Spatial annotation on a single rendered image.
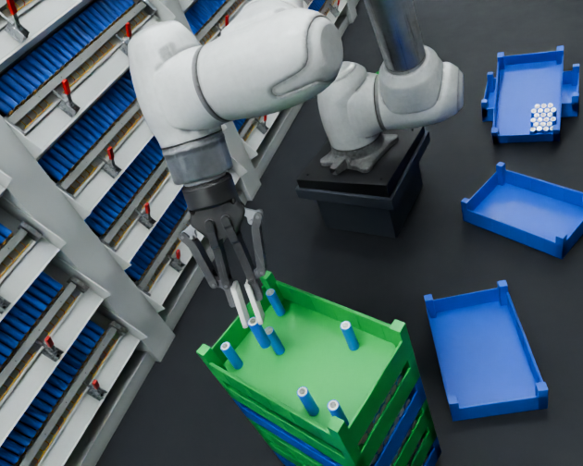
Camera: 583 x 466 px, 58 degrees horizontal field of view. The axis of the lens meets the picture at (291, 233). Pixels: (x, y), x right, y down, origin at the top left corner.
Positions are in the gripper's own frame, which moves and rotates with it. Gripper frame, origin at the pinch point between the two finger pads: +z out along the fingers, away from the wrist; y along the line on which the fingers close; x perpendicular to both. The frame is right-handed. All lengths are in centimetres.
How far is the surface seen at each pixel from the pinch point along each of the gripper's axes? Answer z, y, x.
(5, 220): -19, 56, -35
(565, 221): 28, -74, -70
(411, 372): 21.0, -21.7, -4.2
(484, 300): 36, -45, -51
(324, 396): 19.0, -7.1, 0.2
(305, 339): 14.0, -5.1, -10.5
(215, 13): -58, 10, -117
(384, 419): 24.3, -15.6, 1.9
